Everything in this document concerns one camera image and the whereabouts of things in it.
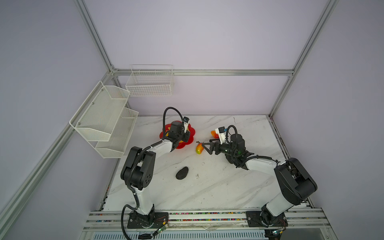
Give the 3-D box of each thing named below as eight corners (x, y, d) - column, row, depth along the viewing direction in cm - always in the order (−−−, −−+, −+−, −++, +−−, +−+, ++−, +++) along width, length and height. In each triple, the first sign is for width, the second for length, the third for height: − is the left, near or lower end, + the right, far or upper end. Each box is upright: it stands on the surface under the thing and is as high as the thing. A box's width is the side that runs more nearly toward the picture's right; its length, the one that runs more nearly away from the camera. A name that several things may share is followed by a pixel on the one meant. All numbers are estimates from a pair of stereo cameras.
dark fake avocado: (175, 177, 90) (174, 174, 87) (185, 168, 94) (185, 165, 91) (180, 182, 88) (179, 180, 85) (190, 172, 92) (190, 170, 89)
